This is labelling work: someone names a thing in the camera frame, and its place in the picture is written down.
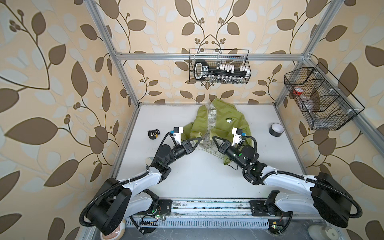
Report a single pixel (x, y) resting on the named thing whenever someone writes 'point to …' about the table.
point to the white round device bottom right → (322, 232)
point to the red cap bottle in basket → (297, 91)
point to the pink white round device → (117, 233)
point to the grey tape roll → (276, 129)
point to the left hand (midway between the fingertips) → (202, 140)
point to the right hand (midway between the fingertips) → (212, 139)
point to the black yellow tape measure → (152, 134)
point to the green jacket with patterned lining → (217, 118)
